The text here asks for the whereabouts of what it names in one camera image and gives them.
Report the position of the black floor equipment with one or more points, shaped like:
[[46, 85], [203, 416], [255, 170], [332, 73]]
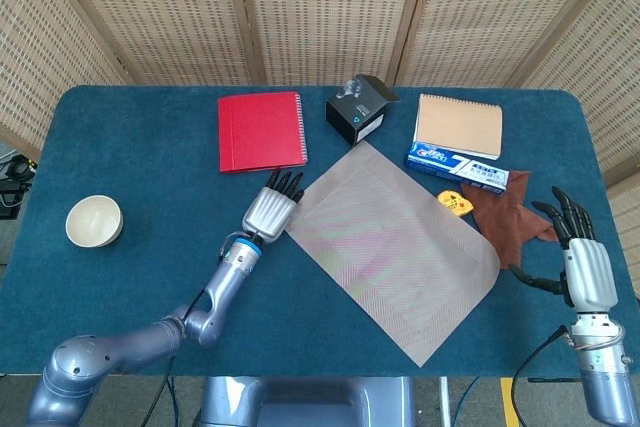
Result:
[[17, 169]]

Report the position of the woven bamboo folding screen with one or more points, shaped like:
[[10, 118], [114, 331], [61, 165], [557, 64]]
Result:
[[325, 12]]

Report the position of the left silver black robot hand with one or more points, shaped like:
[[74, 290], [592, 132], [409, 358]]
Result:
[[267, 212]]

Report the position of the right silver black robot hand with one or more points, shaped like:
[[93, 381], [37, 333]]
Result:
[[590, 277]]

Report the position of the tan kraft spiral notebook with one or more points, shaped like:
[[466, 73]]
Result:
[[460, 122]]

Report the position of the yellow floor tape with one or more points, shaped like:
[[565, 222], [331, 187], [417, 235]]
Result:
[[509, 402]]

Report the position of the yellow tape measure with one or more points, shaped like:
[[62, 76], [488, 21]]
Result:
[[455, 202]]

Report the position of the grey-blue robot torso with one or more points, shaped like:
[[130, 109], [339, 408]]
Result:
[[310, 402]]

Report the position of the red spiral notebook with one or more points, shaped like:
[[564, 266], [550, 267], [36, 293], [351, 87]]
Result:
[[260, 132]]

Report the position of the black cardboard product box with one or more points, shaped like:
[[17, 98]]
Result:
[[350, 117]]

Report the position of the blue felt table cover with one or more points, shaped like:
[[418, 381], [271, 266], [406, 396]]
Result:
[[150, 172]]

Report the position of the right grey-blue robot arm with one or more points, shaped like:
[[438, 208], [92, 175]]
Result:
[[605, 377]]

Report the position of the white ceramic bowl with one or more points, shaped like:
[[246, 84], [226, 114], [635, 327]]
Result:
[[94, 221]]

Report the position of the brown cloth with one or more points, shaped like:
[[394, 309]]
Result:
[[505, 217]]

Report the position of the white table leg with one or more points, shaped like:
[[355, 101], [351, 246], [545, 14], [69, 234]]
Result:
[[444, 402]]

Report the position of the blue toothpaste box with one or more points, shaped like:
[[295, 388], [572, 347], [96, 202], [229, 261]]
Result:
[[450, 164]]

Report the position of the grey woven placemat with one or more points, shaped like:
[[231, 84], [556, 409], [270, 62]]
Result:
[[390, 252]]

